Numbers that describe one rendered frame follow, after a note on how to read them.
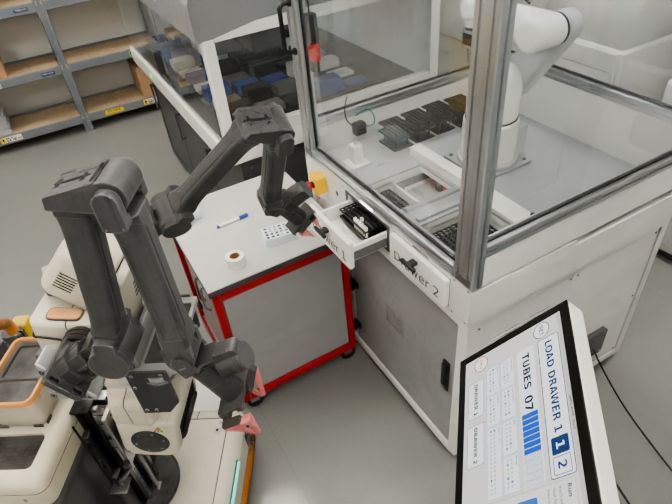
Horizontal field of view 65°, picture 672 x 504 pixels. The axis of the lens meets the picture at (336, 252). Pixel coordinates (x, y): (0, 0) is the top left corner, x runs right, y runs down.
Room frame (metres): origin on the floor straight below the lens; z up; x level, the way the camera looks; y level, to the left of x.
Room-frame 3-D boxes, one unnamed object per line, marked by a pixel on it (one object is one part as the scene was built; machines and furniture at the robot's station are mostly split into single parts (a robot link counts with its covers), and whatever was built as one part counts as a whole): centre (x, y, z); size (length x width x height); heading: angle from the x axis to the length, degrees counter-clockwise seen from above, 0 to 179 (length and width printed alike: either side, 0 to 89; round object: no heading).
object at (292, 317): (1.78, 0.34, 0.38); 0.62 x 0.58 x 0.76; 26
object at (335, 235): (1.48, 0.01, 0.87); 0.29 x 0.02 x 0.11; 26
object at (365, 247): (1.57, -0.17, 0.86); 0.40 x 0.26 x 0.06; 116
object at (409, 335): (1.71, -0.57, 0.40); 1.03 x 0.95 x 0.80; 26
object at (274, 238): (1.65, 0.21, 0.78); 0.12 x 0.08 x 0.04; 106
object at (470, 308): (1.72, -0.57, 0.87); 1.02 x 0.95 x 0.14; 26
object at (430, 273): (1.26, -0.25, 0.87); 0.29 x 0.02 x 0.11; 26
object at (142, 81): (5.07, 1.51, 0.28); 0.41 x 0.32 x 0.28; 116
